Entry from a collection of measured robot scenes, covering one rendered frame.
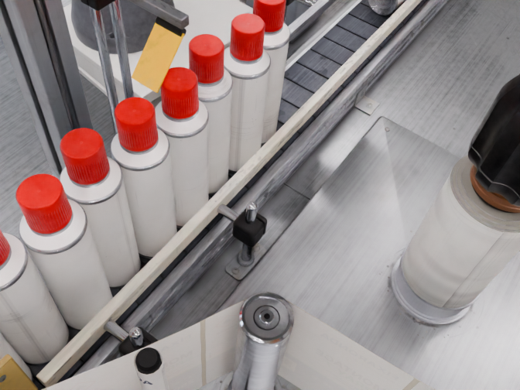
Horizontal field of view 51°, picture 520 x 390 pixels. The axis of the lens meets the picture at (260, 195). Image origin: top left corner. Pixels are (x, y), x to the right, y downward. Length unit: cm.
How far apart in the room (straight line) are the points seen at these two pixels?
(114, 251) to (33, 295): 10
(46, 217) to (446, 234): 33
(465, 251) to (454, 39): 60
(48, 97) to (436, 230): 39
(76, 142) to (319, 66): 47
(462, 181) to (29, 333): 39
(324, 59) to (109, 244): 46
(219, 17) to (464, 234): 53
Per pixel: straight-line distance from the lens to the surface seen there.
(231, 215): 61
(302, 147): 73
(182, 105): 49
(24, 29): 54
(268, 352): 39
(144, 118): 46
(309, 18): 78
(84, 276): 50
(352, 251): 64
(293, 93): 79
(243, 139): 63
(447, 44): 103
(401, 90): 91
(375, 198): 69
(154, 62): 49
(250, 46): 55
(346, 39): 89
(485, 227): 48
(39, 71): 57
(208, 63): 52
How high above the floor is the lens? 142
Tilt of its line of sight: 54 degrees down
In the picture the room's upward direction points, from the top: 7 degrees clockwise
